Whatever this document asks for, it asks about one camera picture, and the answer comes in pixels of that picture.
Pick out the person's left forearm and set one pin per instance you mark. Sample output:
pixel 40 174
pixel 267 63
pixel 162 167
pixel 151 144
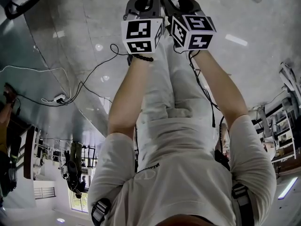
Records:
pixel 127 98

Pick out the white power strip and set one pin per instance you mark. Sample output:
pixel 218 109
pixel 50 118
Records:
pixel 59 98

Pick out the person's white shirt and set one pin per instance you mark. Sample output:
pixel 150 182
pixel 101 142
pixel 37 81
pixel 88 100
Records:
pixel 183 173

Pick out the black pouch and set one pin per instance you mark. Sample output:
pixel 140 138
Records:
pixel 221 159

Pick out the person's white trousers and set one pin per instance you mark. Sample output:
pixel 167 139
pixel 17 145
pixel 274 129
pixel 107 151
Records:
pixel 160 83

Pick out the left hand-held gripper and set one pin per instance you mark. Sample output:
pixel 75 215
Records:
pixel 141 32

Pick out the bright strip light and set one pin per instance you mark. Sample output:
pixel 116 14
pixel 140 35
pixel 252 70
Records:
pixel 288 188

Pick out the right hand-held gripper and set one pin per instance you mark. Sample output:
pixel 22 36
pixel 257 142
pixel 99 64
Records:
pixel 192 32

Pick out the person's right forearm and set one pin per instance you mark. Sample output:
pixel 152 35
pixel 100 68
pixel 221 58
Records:
pixel 221 91

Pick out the white shelving rack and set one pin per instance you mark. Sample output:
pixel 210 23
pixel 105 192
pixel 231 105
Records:
pixel 285 126

